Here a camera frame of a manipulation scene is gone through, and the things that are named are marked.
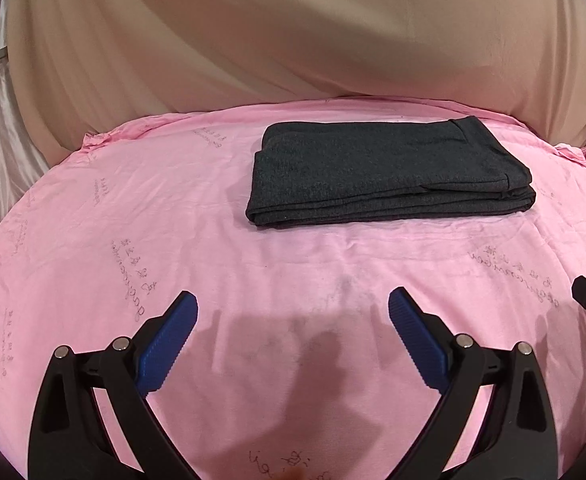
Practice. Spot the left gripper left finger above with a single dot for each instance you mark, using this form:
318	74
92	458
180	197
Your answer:
68	438

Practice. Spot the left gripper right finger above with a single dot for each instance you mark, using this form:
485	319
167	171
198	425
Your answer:
517	438

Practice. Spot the dark grey pants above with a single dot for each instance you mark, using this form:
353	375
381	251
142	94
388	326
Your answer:
309	173

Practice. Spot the beige curtain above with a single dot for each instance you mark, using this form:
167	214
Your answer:
87	66

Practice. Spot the pink bed sheet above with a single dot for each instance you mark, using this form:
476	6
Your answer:
293	359

